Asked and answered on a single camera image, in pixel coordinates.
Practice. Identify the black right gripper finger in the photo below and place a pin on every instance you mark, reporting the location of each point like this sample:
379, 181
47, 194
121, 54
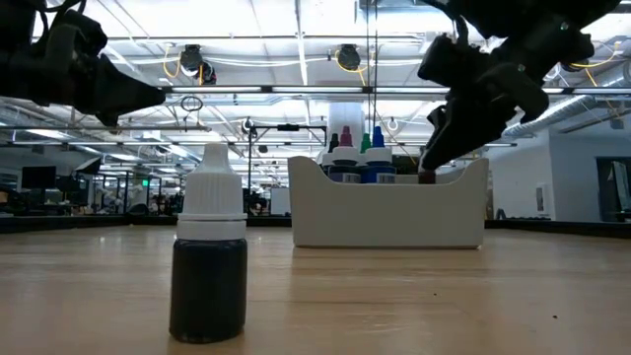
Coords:
468, 123
435, 117

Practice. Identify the small brown dropper bottle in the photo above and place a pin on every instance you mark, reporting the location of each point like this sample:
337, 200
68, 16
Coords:
427, 177

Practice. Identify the purple-capped large dropper bottle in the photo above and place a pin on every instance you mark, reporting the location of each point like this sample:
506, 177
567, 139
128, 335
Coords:
345, 155

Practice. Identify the black-capped large dropper bottle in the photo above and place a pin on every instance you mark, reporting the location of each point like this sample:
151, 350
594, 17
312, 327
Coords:
333, 142

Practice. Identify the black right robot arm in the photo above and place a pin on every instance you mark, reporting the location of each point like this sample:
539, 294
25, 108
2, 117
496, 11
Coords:
517, 15

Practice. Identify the black mesh computer case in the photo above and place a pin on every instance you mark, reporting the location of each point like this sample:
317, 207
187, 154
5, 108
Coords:
406, 166

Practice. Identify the black monitor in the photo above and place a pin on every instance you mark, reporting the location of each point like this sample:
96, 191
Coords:
37, 176

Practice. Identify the white plastic bin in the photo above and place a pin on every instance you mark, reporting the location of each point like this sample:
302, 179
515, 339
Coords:
384, 217

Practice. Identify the small black dropper bottle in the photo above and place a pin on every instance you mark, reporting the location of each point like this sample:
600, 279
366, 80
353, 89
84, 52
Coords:
209, 296

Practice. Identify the silver ventilation duct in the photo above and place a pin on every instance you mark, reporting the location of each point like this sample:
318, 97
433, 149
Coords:
567, 111

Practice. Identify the white wall panel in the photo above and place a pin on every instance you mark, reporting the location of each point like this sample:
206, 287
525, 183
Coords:
541, 198

